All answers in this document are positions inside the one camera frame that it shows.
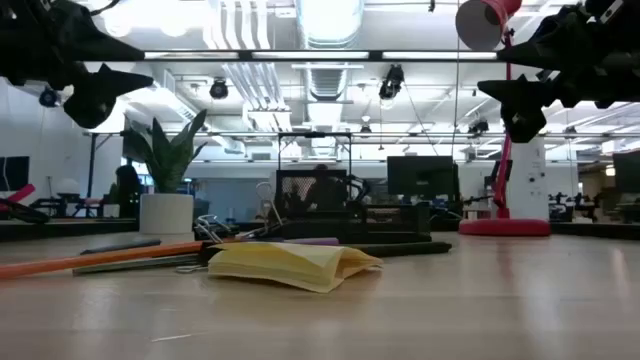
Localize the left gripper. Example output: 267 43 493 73
0 0 155 130

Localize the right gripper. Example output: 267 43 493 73
477 0 640 144

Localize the black pen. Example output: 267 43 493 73
344 241 453 259
79 238 163 256

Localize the orange pencil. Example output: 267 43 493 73
0 240 217 281

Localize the binder clip with wire handles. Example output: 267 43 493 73
193 213 237 267
252 181 287 240

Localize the yellow sticky note pad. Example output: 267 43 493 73
207 241 384 294

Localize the black mesh desk organizer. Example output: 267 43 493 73
274 168 432 245

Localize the white globe lamp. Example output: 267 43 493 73
54 177 82 197

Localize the green snake plant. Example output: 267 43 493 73
122 109 209 195

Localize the black computer monitor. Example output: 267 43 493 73
612 149 640 195
386 155 461 202

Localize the person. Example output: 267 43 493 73
113 158 143 219
303 163 347 211

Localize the black ceiling spotlight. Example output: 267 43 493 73
209 78 230 100
378 64 406 102

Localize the red background bar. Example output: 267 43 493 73
0 183 38 207

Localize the red desk lamp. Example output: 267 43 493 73
454 0 552 238

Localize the white round plant pot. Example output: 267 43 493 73
139 192 196 235

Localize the black overhead light bar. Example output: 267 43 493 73
83 48 501 64

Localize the black wall screen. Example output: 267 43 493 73
0 155 31 193

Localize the black aluminium table frame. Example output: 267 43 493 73
0 218 640 243

